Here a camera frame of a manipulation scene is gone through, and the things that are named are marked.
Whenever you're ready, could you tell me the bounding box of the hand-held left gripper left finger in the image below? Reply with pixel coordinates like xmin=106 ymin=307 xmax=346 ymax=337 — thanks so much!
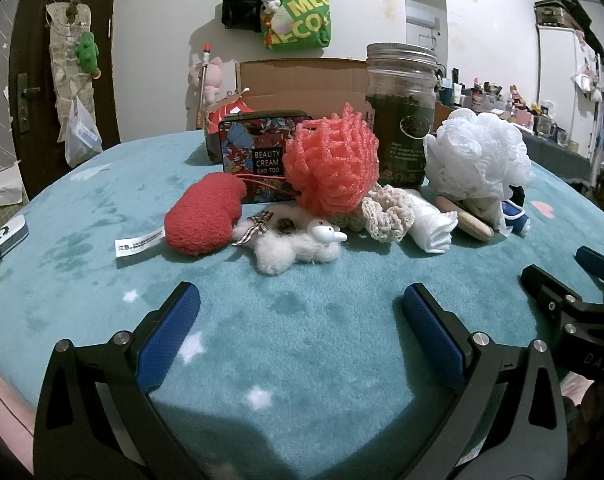
xmin=33 ymin=281 xmax=217 ymax=480

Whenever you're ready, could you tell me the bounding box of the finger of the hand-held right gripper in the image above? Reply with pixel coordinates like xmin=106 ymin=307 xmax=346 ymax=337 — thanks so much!
xmin=576 ymin=246 xmax=604 ymax=283
xmin=520 ymin=264 xmax=585 ymax=313

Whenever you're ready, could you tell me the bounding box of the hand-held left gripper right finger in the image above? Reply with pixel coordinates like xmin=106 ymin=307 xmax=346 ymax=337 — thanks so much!
xmin=393 ymin=282 xmax=568 ymax=480

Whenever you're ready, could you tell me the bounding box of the blue foam roll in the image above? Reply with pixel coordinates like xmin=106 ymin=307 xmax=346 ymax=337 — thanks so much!
xmin=499 ymin=200 xmax=531 ymax=236

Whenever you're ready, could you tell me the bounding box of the beige powder puff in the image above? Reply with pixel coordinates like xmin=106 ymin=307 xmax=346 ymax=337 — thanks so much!
xmin=436 ymin=196 xmax=495 ymax=241

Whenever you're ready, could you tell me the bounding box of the white cloth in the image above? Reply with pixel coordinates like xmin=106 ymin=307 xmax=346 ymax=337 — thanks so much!
xmin=409 ymin=195 xmax=458 ymax=254

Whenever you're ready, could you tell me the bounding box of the red heart plush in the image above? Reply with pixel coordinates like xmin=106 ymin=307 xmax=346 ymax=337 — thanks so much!
xmin=115 ymin=172 xmax=247 ymax=258

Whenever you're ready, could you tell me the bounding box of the beige crochet scrunchie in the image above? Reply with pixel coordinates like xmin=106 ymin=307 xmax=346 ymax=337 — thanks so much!
xmin=327 ymin=184 xmax=417 ymax=244

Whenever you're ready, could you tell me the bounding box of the white foam net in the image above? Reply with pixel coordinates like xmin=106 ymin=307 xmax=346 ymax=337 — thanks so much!
xmin=424 ymin=108 xmax=536 ymax=211

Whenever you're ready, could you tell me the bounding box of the white fluffy rabbit hair clip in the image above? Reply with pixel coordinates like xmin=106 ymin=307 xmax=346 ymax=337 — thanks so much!
xmin=231 ymin=205 xmax=349 ymax=276

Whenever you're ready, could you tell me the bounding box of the pink foam net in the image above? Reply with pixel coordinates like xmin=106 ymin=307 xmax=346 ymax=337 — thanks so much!
xmin=285 ymin=102 xmax=381 ymax=217

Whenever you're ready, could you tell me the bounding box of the cardboard box with red lining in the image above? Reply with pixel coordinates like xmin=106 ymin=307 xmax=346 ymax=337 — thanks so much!
xmin=202 ymin=58 xmax=457 ymax=165

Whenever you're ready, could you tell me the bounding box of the pink cloth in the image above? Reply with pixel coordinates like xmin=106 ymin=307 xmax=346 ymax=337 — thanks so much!
xmin=0 ymin=360 xmax=33 ymax=480

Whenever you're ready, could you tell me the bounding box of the cluttered side table with bottles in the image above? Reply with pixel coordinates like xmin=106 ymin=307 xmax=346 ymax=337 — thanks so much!
xmin=439 ymin=67 xmax=582 ymax=151

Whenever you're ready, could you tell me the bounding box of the white power bank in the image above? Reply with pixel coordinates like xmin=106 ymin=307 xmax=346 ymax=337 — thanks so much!
xmin=0 ymin=215 xmax=30 ymax=276

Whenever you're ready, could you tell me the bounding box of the white cabinet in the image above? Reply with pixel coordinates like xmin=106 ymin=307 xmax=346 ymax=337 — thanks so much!
xmin=534 ymin=2 xmax=604 ymax=136

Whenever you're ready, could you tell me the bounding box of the floral tin box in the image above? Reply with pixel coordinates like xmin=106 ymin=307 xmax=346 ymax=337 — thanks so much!
xmin=220 ymin=110 xmax=319 ymax=206

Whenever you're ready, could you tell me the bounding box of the glass jar of green leaves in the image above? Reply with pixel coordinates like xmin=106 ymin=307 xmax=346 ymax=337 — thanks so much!
xmin=365 ymin=43 xmax=440 ymax=192

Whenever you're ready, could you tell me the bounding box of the clear plastic bag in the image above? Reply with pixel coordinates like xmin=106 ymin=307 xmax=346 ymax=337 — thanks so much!
xmin=64 ymin=97 xmax=104 ymax=168

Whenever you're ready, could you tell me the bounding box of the metal pole with orange grip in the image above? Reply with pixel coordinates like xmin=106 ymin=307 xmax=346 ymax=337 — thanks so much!
xmin=196 ymin=44 xmax=213 ymax=131

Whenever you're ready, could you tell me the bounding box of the pink pig plush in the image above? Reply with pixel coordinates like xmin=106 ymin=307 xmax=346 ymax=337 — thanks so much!
xmin=188 ymin=56 xmax=223 ymax=106

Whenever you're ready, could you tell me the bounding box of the clear hanging organizer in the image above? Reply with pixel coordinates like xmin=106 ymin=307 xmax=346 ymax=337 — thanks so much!
xmin=47 ymin=0 xmax=93 ymax=143

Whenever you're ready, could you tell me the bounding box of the green plush toy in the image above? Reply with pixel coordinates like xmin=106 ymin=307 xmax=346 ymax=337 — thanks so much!
xmin=74 ymin=31 xmax=103 ymax=78

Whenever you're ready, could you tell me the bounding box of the dark wooden door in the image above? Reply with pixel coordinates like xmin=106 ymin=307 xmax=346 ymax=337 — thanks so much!
xmin=9 ymin=0 xmax=123 ymax=201

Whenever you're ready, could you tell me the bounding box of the green tote bag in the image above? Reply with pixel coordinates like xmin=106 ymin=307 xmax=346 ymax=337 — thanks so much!
xmin=260 ymin=0 xmax=331 ymax=51

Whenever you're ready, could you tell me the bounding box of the door handle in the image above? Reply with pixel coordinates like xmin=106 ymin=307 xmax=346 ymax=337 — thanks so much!
xmin=16 ymin=74 xmax=42 ymax=121

